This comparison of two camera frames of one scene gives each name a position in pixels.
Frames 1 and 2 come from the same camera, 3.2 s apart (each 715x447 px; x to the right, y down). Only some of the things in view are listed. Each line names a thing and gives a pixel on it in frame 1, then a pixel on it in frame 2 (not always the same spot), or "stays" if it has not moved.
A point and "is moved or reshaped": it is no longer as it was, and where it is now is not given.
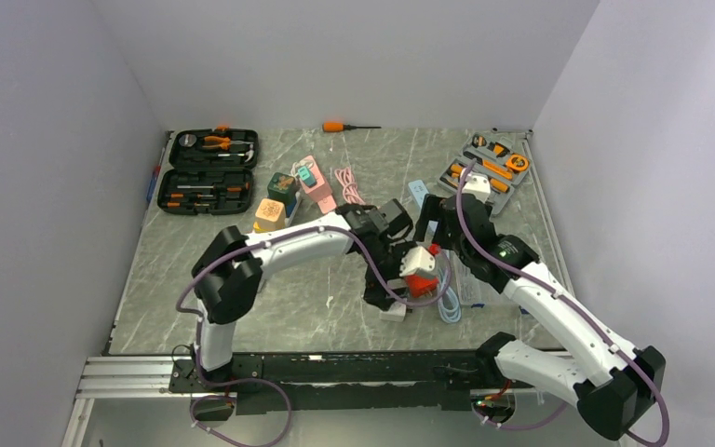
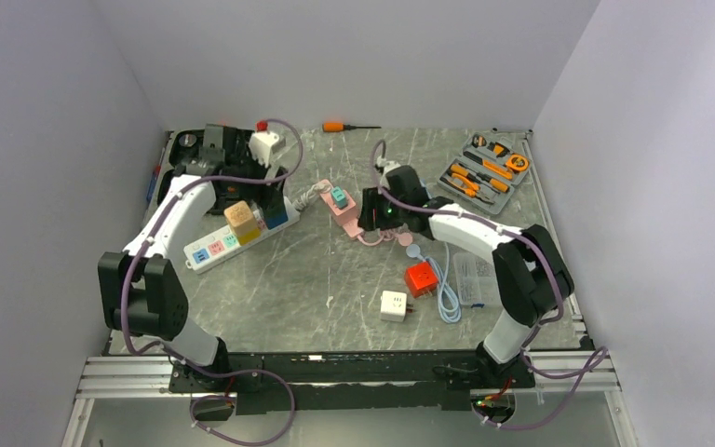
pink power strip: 319,192 is moved or reshaped
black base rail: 336,381 stays
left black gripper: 375,293 to 261,191
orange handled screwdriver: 341,127 stays
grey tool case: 501,155 stays
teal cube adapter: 306,176 to 339,196
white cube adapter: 397,313 stays
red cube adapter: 421,286 stays
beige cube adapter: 271,215 to 240,217
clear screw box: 470,291 stays
